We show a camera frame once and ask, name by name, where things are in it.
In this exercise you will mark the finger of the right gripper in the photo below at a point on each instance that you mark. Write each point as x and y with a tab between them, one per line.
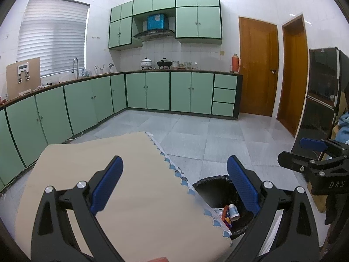
301	164
318	145

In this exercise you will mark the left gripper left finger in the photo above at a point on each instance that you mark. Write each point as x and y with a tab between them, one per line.
53	238

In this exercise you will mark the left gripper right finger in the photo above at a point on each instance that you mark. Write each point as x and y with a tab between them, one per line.
283	228

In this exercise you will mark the blue white paper cup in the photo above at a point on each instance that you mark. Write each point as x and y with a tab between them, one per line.
233	212

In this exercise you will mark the black trash bin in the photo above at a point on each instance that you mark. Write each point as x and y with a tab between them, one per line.
218	192

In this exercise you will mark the green lower kitchen cabinets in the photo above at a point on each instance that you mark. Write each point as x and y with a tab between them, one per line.
58	113

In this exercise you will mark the green kitchen cabinets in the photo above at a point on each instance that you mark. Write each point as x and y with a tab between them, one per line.
58	113
193	21

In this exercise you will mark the green upper kitchen cabinets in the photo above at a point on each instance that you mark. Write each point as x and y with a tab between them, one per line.
193	21

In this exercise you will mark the black glass cabinet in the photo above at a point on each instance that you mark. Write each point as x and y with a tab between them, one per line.
328	78

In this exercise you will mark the brown wooden door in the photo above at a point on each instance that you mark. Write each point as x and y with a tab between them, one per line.
259	53
295	74

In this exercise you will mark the beige tablecloth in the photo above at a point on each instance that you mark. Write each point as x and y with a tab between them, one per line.
150	213

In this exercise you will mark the orange thermos bottle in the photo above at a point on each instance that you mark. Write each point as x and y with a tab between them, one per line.
235	63

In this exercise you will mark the chrome sink faucet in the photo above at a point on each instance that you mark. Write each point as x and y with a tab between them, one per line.
75	68

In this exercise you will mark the cardboard box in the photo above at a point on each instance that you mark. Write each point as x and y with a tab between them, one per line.
23	76

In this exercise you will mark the black wok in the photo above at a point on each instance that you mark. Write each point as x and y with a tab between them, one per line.
164	64

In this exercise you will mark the white cooking pot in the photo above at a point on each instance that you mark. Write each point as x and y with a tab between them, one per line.
146	64

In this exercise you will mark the black range hood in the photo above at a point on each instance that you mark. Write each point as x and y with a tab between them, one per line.
154	34

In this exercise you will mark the blue box on hood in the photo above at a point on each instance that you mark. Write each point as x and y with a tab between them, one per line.
157	22

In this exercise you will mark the white window blind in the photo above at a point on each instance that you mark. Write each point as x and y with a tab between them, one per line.
54	31

